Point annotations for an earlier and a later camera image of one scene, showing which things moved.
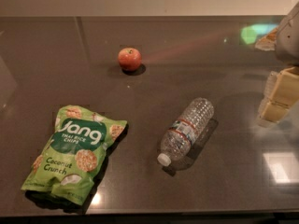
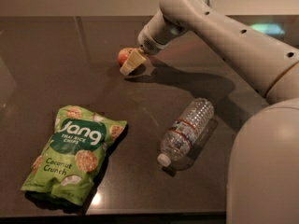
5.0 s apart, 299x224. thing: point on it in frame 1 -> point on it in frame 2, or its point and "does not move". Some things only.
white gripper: (289, 42) -> (149, 44)
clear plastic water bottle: (193, 121) does not move
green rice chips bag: (67, 165) does not move
